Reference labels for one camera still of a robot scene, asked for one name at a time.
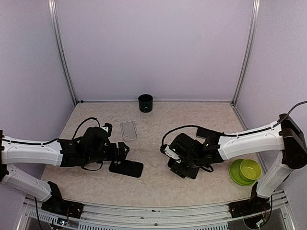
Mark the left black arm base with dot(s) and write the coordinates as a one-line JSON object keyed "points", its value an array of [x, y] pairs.
{"points": [[57, 205]]}

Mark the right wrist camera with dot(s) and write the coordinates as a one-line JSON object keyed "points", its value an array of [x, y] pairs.
{"points": [[171, 154]]}

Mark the front aluminium rail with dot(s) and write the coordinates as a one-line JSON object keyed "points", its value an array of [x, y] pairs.
{"points": [[109, 217]]}

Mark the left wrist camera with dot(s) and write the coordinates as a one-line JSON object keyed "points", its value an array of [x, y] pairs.
{"points": [[107, 127]]}

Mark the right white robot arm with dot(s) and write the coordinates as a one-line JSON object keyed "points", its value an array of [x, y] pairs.
{"points": [[283, 137]]}

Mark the right aluminium frame post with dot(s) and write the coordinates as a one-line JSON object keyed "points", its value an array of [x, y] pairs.
{"points": [[248, 51]]}

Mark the aluminium frame post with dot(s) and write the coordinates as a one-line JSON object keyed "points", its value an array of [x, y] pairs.
{"points": [[248, 51], [60, 48]]}

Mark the clear phone case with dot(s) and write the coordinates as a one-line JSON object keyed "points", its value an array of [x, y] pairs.
{"points": [[129, 131]]}

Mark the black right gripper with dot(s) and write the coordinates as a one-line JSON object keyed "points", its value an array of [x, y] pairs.
{"points": [[182, 172]]}

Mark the dark green cup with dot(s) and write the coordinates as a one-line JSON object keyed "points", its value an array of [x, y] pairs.
{"points": [[145, 103]]}

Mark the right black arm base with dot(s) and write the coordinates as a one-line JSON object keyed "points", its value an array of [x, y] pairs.
{"points": [[254, 204]]}

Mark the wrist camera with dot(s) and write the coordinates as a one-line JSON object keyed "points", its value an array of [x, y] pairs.
{"points": [[171, 154], [107, 127]]}

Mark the far black smartphone teal edge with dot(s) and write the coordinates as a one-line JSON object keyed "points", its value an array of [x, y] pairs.
{"points": [[204, 133]]}

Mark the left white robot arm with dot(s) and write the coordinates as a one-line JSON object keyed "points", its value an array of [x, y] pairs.
{"points": [[18, 151]]}

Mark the green bowl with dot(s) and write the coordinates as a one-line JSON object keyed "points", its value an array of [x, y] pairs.
{"points": [[250, 170]]}

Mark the left aluminium frame post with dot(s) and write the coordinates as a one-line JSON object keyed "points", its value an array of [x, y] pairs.
{"points": [[60, 48]]}

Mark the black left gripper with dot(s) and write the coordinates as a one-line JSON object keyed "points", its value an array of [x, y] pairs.
{"points": [[122, 154]]}

